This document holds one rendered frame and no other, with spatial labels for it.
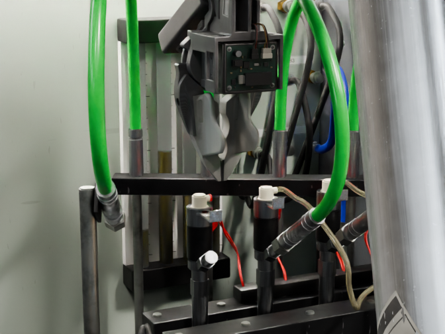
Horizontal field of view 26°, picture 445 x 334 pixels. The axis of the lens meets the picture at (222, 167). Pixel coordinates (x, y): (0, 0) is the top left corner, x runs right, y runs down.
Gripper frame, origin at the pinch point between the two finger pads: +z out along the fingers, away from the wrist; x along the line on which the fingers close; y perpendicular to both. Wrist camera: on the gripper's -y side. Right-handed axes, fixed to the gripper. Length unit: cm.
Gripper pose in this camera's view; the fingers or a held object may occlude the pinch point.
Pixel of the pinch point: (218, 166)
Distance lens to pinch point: 98.0
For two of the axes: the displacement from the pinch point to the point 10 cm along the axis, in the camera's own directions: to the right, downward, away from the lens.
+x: 9.1, -0.9, 4.0
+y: 4.1, 2.0, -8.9
